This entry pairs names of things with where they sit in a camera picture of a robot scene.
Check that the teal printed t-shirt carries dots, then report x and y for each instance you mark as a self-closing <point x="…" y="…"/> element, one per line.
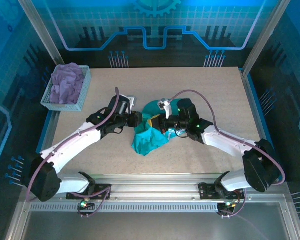
<point x="150" y="143"/>

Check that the crumpled purple cloth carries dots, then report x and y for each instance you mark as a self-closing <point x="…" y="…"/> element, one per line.
<point x="65" y="85"/>

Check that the white perforated plastic basket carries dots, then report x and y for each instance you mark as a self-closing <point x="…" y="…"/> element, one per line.
<point x="86" y="85"/>

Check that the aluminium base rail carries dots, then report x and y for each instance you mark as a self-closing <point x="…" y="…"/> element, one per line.
<point x="152" y="185"/>

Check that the aluminium frame post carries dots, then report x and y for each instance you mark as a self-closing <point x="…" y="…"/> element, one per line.
<point x="42" y="32"/>
<point x="265" y="32"/>

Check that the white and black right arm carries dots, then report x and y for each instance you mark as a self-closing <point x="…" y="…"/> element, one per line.
<point x="227" y="142"/>

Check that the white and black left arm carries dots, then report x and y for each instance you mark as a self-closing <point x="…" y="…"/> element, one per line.
<point x="70" y="145"/>

